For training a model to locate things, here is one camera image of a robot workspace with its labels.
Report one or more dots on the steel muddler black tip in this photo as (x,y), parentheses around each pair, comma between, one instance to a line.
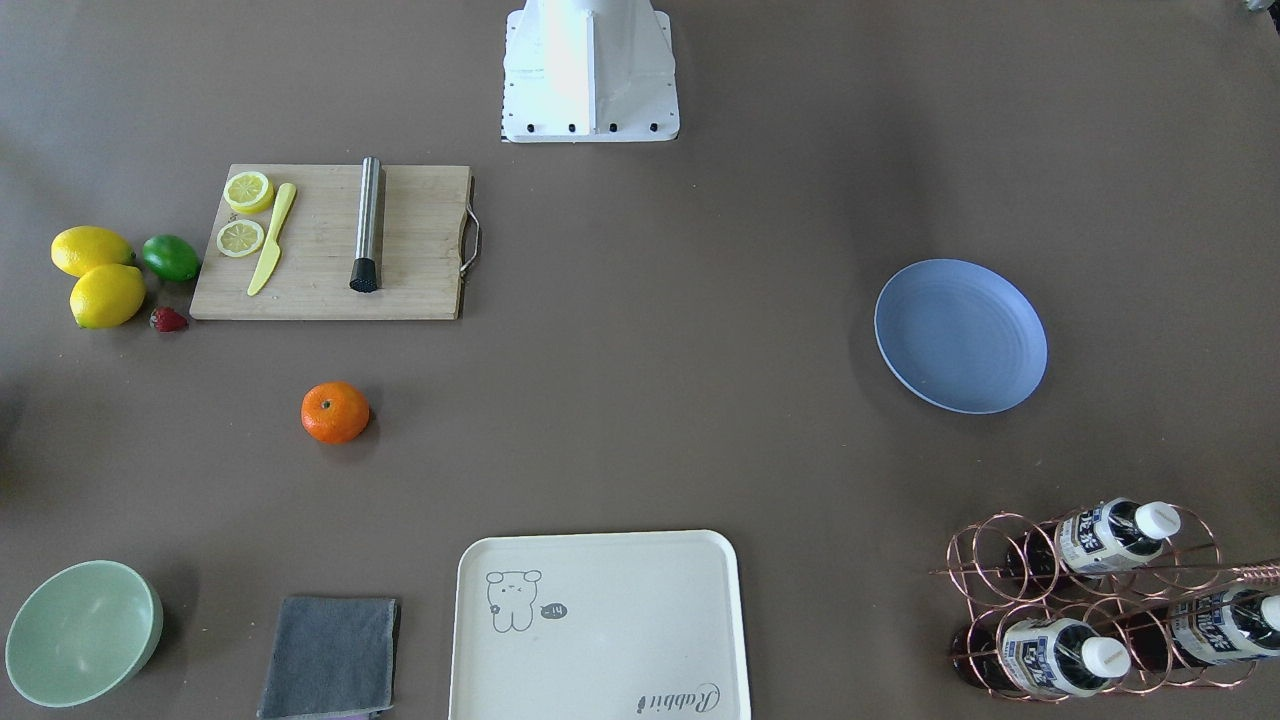
(366,268)

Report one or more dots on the yellow lemon upper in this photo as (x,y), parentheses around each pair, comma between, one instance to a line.
(78,250)

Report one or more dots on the copper wire bottle rack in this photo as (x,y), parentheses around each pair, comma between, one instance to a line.
(1190,565)

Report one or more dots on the green bowl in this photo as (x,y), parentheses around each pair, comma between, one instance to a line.
(82,633)

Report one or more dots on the yellow lemon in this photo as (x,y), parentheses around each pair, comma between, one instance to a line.
(107,295)
(78,250)

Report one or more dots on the lemon slice thin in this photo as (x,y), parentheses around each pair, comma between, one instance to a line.
(240,238)

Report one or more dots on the yellow plastic knife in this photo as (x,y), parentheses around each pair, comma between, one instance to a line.
(271,252)

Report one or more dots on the lemon half slice thick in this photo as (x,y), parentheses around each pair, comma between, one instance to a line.
(248,192)

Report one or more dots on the wooden cutting board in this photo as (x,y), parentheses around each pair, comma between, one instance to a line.
(420,252)

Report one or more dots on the grey folded cloth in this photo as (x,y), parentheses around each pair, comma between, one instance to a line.
(332,658)

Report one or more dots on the yellow lemon lower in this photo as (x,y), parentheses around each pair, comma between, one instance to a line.
(107,295)

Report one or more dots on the dark drink bottle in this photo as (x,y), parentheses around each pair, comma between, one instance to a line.
(1082,548)
(1039,659)
(1220,625)

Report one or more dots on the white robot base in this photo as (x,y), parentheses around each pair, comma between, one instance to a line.
(589,72)

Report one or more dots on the green lime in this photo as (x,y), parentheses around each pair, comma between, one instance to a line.
(171,258)

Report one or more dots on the blue round plate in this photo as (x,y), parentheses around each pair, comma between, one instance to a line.
(960,336)

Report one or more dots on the dark drink bottle top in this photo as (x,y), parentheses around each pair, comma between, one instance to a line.
(1082,548)

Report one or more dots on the orange mandarin fruit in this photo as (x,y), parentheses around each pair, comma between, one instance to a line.
(335,412)

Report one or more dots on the red strawberry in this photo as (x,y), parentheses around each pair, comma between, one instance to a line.
(166,319)

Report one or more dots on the cream rabbit tray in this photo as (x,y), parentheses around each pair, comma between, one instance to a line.
(637,625)

